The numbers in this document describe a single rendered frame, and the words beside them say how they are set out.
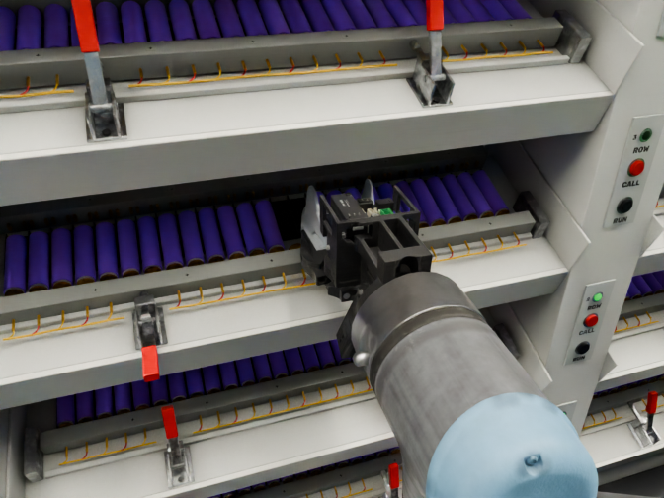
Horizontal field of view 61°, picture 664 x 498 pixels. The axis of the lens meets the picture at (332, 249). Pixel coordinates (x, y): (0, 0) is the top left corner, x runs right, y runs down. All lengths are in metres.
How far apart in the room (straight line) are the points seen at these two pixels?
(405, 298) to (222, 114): 0.21
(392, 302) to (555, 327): 0.37
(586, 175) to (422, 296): 0.31
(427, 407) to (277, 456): 0.38
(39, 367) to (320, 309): 0.26
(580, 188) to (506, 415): 0.38
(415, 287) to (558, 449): 0.14
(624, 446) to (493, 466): 0.76
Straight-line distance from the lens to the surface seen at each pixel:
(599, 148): 0.63
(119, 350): 0.55
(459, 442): 0.31
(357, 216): 0.46
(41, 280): 0.59
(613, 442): 1.05
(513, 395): 0.32
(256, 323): 0.55
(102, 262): 0.59
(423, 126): 0.50
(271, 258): 0.57
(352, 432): 0.71
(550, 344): 0.74
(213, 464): 0.69
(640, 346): 0.92
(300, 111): 0.47
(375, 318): 0.38
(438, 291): 0.39
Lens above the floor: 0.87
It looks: 31 degrees down
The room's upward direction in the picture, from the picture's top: straight up
